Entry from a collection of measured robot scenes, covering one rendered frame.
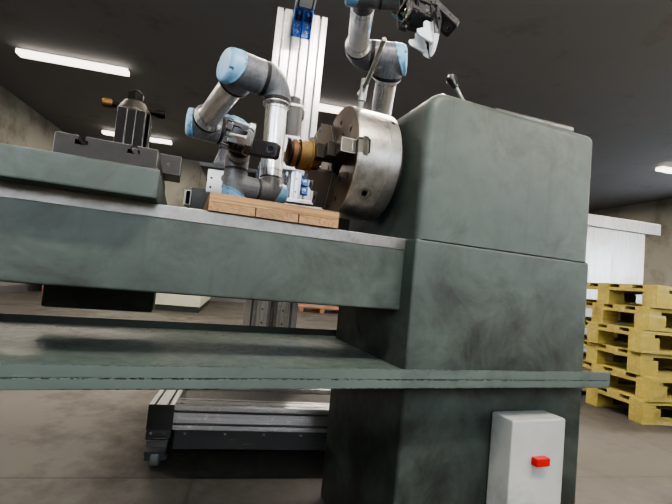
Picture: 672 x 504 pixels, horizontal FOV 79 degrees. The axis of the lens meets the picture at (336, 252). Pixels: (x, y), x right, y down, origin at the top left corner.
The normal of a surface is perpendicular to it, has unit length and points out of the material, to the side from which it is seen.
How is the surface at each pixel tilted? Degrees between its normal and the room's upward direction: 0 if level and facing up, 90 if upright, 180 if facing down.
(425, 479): 90
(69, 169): 90
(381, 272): 90
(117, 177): 90
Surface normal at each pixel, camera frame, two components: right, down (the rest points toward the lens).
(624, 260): 0.23, -0.04
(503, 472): -0.93, -0.11
